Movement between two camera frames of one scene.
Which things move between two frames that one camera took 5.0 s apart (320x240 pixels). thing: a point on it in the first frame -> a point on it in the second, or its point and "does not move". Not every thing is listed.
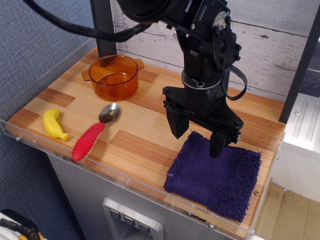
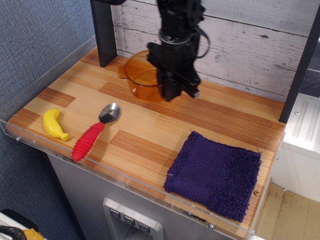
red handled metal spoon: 109,113 does not move
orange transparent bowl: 114,77 -> 142,76
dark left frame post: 102,19 does not move
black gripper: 207,107 -> 179,61
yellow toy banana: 51,124 does not move
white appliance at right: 297,170 does not move
